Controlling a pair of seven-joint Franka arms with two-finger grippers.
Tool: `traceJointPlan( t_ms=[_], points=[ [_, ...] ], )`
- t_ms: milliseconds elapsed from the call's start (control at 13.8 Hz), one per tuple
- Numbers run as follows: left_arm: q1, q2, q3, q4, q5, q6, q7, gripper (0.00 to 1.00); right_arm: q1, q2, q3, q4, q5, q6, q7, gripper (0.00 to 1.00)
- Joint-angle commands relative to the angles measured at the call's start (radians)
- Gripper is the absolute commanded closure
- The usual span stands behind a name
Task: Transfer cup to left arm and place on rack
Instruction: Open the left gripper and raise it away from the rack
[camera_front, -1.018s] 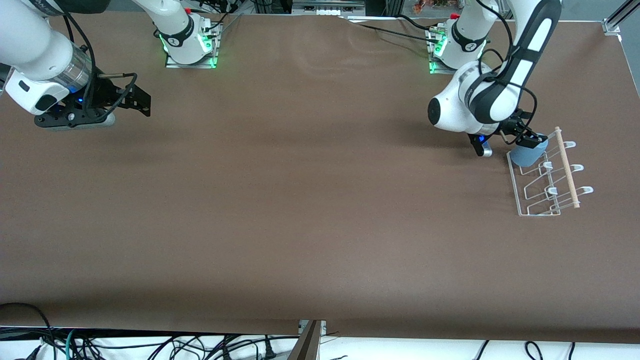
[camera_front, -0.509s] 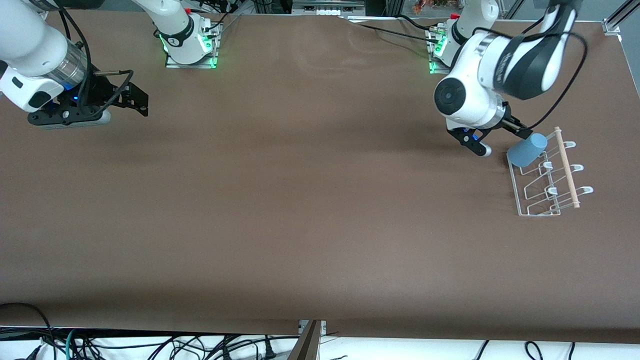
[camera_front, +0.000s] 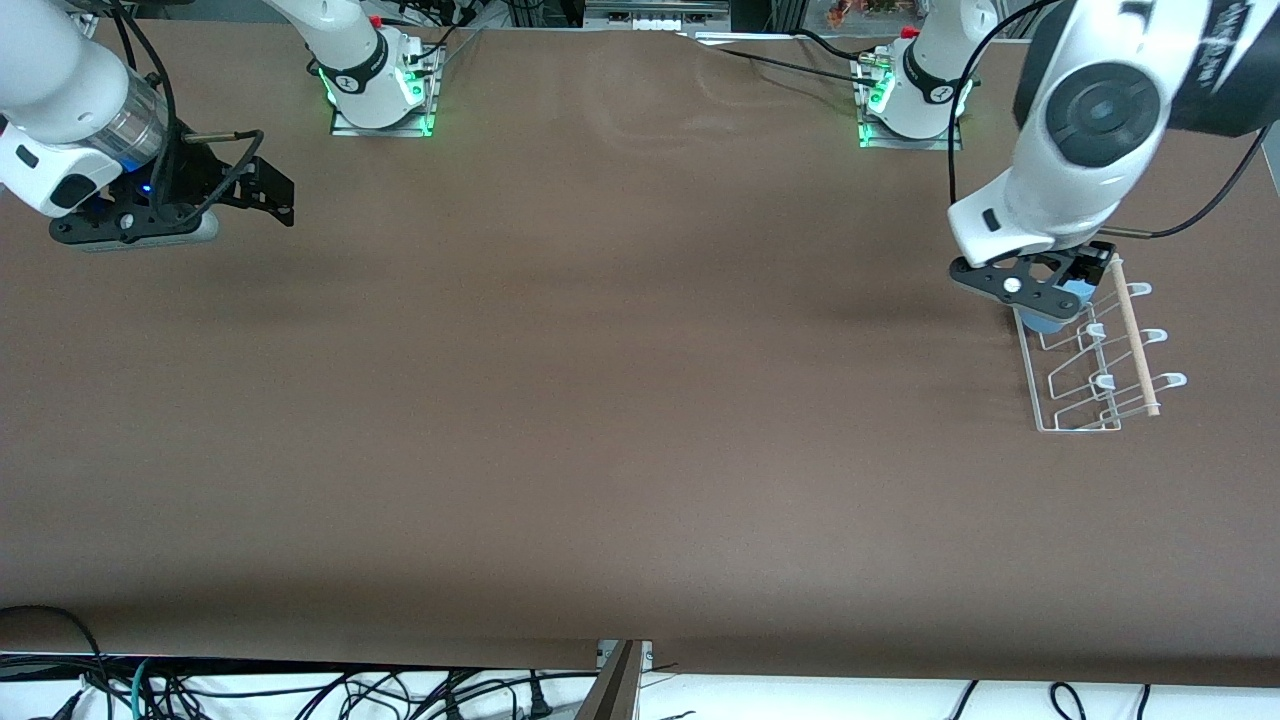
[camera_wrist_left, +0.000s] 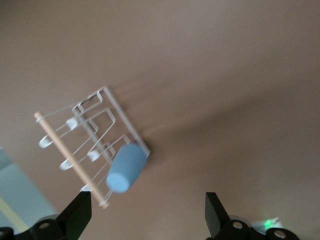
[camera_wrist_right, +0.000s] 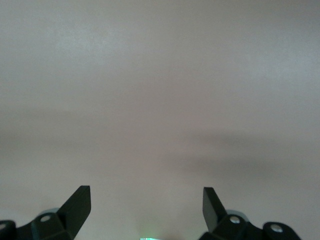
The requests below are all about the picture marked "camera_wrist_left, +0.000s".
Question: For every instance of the light blue plastic cup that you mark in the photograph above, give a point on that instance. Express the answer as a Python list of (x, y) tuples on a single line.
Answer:
[(127, 167)]

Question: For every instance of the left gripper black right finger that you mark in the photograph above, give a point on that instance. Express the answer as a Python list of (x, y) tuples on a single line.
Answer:
[(216, 220)]

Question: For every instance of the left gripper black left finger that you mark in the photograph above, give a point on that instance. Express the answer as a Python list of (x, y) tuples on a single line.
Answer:
[(75, 217)]

